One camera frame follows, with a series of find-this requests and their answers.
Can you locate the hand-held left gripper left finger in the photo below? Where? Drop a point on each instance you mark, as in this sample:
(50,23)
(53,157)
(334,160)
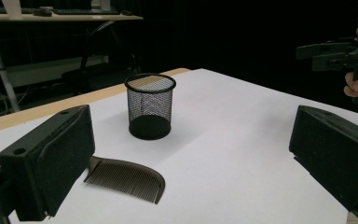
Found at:
(59,161)

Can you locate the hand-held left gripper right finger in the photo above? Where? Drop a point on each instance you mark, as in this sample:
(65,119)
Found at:
(338,155)

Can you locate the brown comb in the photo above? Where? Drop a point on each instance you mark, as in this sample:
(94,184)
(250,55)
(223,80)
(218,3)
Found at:
(127,179)

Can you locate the black mesh pen holder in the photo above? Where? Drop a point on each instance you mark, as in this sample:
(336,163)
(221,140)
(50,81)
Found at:
(149,127)

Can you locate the black office chair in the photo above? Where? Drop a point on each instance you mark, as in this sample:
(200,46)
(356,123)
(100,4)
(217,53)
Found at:
(99,76)

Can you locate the wooden desk with white legs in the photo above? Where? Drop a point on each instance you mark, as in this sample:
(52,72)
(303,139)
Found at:
(59,17)

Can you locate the small dark desk device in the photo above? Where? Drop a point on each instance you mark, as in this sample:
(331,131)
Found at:
(43,12)

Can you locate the black keyboard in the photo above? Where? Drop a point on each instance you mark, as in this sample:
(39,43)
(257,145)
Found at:
(85,11)

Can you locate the white monitor stand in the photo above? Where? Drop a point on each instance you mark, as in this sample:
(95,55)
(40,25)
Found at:
(12,9)

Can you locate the black computer mouse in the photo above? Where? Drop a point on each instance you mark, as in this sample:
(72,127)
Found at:
(126,12)

